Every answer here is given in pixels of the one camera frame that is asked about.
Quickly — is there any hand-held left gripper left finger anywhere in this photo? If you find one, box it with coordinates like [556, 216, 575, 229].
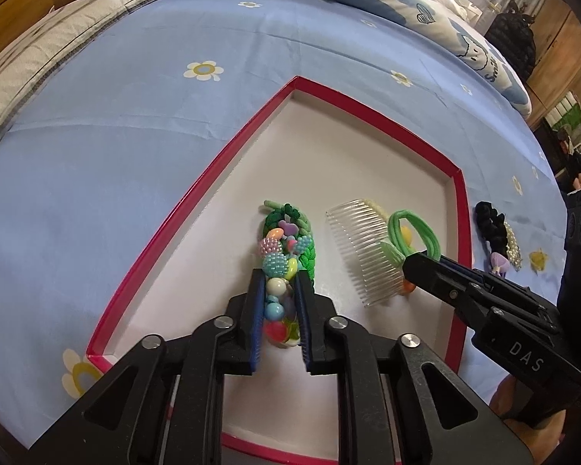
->
[29, 269, 267, 465]

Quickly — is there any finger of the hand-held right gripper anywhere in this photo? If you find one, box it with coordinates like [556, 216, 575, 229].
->
[438, 254, 561, 336]
[402, 252, 495, 334]

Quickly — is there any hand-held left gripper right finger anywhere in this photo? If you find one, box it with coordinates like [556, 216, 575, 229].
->
[294, 272, 538, 465]

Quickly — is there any purple hair clip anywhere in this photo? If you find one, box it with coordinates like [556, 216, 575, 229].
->
[486, 252, 512, 278]

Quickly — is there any green hair tie with charm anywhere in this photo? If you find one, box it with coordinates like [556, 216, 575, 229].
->
[378, 209, 441, 296]

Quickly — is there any green braided hair tie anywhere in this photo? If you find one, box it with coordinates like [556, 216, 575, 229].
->
[261, 198, 317, 294]

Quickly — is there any black scrunchie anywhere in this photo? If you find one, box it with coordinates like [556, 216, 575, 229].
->
[473, 200, 512, 260]

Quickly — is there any red shallow cardboard box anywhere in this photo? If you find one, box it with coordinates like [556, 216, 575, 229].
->
[86, 76, 474, 465]

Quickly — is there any person's right hand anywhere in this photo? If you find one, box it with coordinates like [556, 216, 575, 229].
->
[489, 377, 569, 451]

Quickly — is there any pearl hair clip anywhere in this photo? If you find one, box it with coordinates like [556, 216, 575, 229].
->
[504, 223, 524, 270]

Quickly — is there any clear plastic hair comb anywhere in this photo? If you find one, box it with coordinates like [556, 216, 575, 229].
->
[325, 198, 406, 307]

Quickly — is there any wooden wardrobe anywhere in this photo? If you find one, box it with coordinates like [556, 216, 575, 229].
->
[479, 0, 581, 131]

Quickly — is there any black puffer jacket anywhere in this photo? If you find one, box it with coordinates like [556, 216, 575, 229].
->
[484, 1, 536, 83]

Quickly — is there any grey striped pillow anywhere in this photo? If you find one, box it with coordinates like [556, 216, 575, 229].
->
[0, 0, 168, 168]

